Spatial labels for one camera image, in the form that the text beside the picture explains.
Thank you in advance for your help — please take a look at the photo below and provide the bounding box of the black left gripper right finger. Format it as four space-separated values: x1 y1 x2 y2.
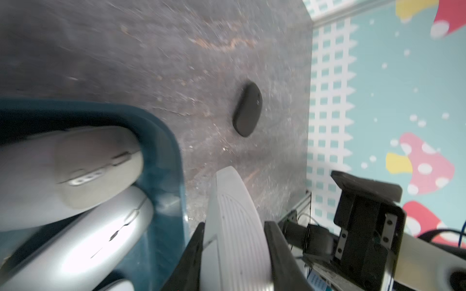
264 221 313 291

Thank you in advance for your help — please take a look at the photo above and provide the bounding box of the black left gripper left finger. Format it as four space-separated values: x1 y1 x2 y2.
161 223 205 291

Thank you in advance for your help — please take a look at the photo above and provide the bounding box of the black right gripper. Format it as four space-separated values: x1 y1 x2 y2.
280 170 406 291

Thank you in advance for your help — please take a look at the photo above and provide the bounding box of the white rounded mouse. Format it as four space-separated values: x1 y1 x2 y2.
199 166 274 291

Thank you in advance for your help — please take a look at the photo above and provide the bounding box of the silver grey mouse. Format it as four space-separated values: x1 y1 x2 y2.
1 186 154 291

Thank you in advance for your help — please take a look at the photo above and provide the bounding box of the black mouse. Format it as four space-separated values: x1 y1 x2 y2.
233 82 263 138

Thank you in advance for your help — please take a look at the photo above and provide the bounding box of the light grey slim mouse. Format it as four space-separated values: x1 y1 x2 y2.
1 126 144 231

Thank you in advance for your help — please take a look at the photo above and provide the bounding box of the dark teal storage tray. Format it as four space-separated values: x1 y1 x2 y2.
1 98 189 291

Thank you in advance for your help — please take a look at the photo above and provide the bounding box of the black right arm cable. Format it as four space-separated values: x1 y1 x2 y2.
418 218 466 248

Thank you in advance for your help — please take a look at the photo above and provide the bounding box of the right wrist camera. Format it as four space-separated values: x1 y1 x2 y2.
394 234 466 291

